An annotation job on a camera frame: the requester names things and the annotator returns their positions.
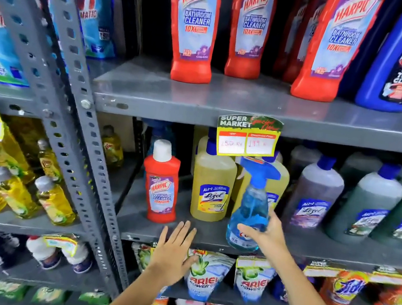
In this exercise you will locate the large red bathroom cleaner bottle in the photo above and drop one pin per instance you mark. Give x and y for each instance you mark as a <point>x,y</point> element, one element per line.
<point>251,25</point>
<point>335,46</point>
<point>194,24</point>
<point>293,39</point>

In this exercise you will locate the person's right hand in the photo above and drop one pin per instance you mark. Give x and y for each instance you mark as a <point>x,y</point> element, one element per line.
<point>272,240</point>

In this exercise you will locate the person's left hand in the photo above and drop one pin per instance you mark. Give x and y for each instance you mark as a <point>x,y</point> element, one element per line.
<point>169,257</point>

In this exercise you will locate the small yellow shelf tag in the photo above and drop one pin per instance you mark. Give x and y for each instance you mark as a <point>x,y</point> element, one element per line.
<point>61,242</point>

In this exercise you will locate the person's left forearm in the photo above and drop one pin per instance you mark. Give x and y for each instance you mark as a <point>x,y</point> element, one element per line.
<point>135,300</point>

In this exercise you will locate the person's left thumb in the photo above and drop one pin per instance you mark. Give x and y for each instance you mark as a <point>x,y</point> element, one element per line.
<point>192,261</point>

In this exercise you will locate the white green detergent pouch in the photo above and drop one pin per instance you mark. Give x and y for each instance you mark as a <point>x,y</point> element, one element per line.
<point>206,275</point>
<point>143,255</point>
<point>253,280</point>

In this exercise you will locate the green packet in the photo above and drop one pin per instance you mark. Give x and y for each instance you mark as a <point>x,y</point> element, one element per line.
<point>49,294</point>
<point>10,289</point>
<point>95,298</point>

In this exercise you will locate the white bottle with blue cap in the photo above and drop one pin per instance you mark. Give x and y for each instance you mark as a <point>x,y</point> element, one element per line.
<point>81,259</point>
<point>43,251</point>

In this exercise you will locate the person's left middle finger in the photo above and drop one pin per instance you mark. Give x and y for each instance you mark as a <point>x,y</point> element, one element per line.
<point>183,233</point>

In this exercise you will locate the green and yellow price sign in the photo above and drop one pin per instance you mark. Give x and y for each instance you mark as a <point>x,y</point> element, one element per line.
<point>247,137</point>

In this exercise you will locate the yellow floor cleaner bottle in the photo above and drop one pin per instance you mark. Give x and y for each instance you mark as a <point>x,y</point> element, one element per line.
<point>279,185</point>
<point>212,186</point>

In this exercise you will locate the group of yellow dishwash bottles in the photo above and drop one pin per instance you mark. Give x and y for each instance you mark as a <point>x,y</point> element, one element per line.
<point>12,189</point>

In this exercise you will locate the purple floor cleaner bottle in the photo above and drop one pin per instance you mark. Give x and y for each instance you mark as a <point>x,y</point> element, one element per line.
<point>313,202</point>
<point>300,158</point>

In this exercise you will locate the small red bathroom cleaner bottle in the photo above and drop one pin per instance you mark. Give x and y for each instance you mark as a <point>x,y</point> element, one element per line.
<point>161,189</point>

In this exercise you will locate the person's left little finger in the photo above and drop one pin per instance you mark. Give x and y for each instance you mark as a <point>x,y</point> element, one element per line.
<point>162,238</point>

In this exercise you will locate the blue glass cleaner spray bottle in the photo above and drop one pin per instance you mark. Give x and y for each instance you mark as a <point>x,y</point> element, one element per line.
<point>251,208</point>

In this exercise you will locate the dark blue pouch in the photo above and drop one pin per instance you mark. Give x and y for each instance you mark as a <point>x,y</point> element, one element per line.
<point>280,288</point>

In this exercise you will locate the yellow shelf label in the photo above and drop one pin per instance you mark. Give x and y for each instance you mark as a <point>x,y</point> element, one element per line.
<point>323,269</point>
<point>390,277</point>

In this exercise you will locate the person's right thumb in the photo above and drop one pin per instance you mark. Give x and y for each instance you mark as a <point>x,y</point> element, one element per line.
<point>249,229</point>

